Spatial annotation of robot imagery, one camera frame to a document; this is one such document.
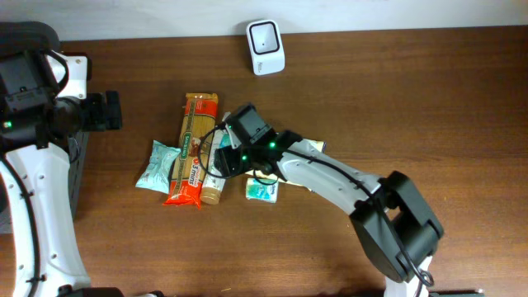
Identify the white cosmetic tube gold cap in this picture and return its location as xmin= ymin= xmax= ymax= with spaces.
xmin=200 ymin=130 xmax=231 ymax=205

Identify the red spaghetti packet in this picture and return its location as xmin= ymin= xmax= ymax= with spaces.
xmin=163 ymin=93 xmax=219 ymax=208

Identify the small teal tissue pack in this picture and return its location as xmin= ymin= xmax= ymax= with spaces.
xmin=245 ymin=178 xmax=279 ymax=203

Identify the grey plastic basket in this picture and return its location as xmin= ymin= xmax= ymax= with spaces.
xmin=1 ymin=132 xmax=89 ymax=234

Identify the light teal snack pouch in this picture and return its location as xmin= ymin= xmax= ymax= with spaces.
xmin=135 ymin=140 xmax=181 ymax=194

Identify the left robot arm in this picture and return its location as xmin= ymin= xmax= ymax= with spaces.
xmin=1 ymin=21 xmax=122 ymax=296

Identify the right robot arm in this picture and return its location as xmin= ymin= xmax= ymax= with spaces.
xmin=214 ymin=103 xmax=444 ymax=296

